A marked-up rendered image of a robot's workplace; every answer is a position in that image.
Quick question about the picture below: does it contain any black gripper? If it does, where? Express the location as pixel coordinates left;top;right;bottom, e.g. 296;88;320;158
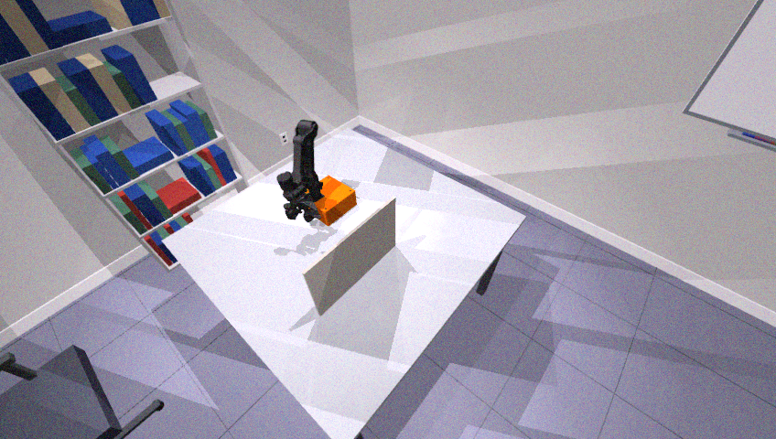
289;185;321;223

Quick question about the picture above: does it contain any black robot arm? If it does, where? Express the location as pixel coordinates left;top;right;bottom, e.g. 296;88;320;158
276;120;325;220

